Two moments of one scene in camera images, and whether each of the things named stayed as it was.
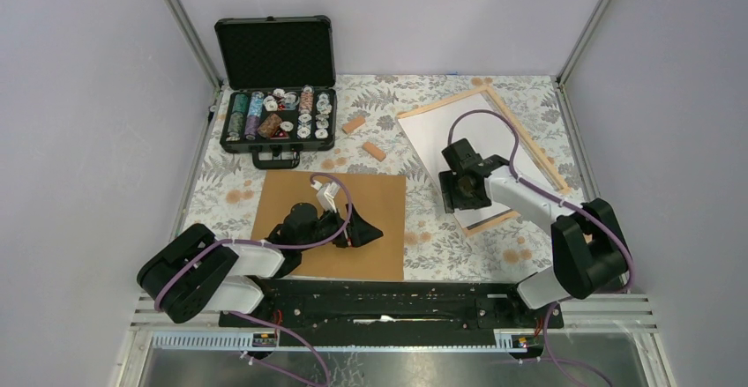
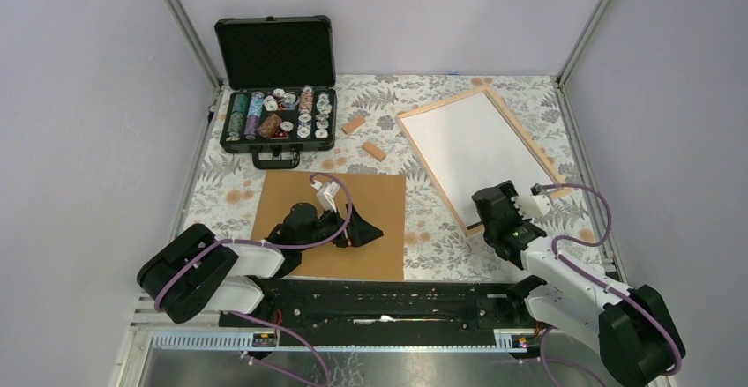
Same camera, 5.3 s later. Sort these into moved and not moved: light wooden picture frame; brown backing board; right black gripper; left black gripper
Moved: right black gripper
Not moved: brown backing board; light wooden picture frame; left black gripper
